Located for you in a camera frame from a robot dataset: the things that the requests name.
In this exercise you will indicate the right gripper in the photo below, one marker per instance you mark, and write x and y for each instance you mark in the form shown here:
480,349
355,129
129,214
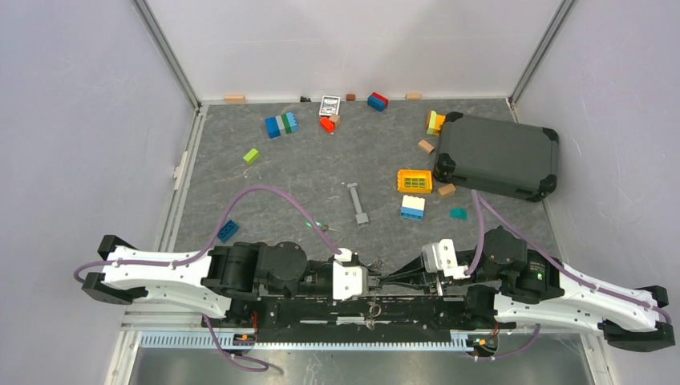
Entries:
429,283

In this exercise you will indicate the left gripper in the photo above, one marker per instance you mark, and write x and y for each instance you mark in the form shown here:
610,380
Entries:
372,272

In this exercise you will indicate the perforated metal ring plate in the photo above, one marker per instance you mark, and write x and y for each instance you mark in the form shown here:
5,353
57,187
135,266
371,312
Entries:
375,309

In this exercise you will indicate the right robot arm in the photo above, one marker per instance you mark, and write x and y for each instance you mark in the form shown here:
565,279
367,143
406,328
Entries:
502,283

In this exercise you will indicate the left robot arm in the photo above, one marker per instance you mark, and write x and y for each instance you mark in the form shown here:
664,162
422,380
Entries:
225,279

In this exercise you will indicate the grey toy axle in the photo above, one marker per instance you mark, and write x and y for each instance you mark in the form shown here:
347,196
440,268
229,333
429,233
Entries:
360,215

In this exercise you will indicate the white and blue brick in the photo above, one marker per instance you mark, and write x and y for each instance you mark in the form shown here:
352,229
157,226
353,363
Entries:
412,208

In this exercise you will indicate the teal small block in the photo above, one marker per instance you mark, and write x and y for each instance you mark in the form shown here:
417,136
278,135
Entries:
458,213

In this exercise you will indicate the yellow window brick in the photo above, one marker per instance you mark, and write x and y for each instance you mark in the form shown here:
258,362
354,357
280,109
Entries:
411,181

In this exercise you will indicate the tan wooden block near case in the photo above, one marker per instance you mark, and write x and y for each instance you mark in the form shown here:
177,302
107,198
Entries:
426,146

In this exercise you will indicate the dark grey hard case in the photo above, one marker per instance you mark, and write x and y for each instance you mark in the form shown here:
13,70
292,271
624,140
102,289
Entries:
502,157

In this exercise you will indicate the dark blue flat brick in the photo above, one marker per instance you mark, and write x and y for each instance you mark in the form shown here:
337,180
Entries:
227,231

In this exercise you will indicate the orange green brown brick stack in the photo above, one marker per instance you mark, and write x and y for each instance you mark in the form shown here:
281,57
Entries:
434,123

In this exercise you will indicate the red orange brick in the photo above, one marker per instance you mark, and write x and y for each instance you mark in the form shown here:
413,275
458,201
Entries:
327,124

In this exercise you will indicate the lime green block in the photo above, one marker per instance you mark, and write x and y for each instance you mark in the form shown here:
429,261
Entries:
251,156

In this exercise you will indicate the red and blue brick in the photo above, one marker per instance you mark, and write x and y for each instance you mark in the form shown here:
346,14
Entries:
377,101

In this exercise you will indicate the blue grey green brick stack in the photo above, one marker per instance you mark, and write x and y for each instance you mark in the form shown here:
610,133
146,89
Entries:
281,125

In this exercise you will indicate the playing card box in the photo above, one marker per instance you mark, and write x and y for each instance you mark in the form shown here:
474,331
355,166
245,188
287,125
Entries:
329,105

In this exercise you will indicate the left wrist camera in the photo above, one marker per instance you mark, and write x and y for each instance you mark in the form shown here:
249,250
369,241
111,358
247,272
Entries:
349,277

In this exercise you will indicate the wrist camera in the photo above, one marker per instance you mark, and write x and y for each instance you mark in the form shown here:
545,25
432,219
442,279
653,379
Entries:
349,277
440,257

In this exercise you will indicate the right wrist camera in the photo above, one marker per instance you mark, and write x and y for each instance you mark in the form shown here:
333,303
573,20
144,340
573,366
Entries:
440,257

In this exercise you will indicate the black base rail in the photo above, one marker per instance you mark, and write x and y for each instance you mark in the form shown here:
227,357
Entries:
322,320

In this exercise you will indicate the tan wooden block at wall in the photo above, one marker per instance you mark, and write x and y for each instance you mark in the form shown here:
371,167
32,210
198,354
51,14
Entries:
234,99

